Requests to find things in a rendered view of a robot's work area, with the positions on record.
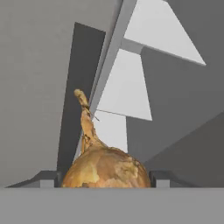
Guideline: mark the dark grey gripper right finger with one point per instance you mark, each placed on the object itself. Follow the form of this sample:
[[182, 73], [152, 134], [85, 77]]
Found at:
[[163, 178]]

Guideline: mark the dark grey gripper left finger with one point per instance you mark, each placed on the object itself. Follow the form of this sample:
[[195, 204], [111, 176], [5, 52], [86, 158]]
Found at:
[[46, 178]]

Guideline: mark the brown onion with stalk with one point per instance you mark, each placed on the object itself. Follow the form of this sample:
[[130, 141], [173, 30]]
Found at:
[[105, 169]]

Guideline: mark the grey freezer door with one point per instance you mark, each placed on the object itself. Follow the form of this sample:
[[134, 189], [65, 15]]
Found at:
[[29, 87]]

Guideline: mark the grey fridge with white interior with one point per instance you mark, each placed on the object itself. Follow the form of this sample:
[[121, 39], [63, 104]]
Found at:
[[178, 99]]

